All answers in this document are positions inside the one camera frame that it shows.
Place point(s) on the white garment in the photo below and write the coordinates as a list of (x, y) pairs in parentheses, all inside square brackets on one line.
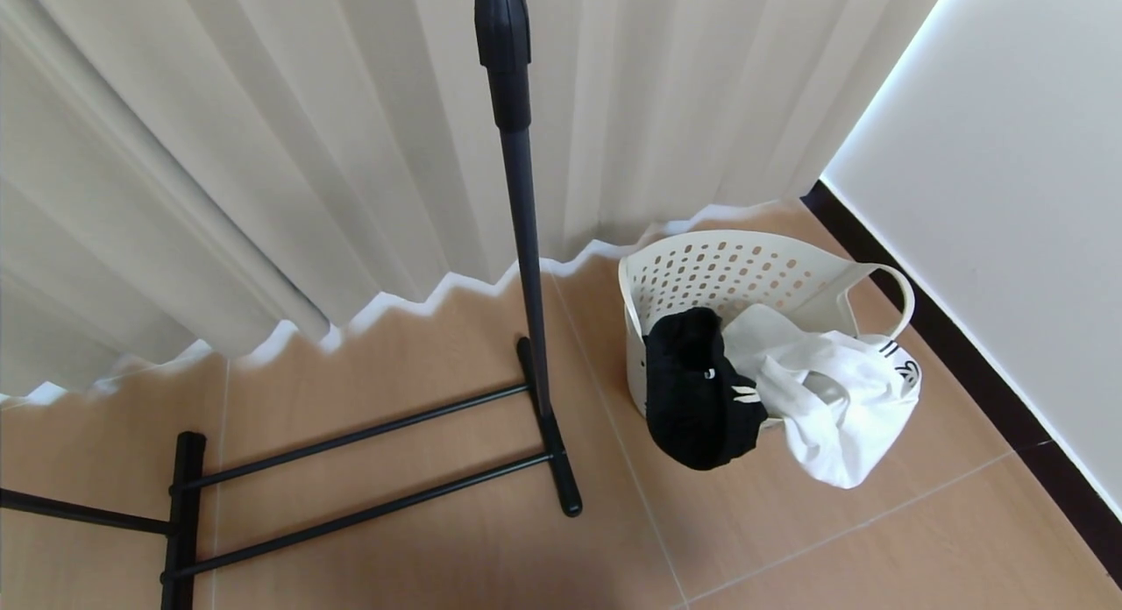
[(841, 400)]

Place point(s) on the beige curtain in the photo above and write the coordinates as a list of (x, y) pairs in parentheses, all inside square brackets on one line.
[(263, 154)]

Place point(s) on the black clothes rack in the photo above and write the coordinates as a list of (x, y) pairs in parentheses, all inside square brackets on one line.
[(517, 154)]

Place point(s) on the black shorts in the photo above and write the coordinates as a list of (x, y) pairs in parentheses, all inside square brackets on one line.
[(701, 400)]

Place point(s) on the white laundry basket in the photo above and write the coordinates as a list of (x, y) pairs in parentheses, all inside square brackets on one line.
[(833, 290)]

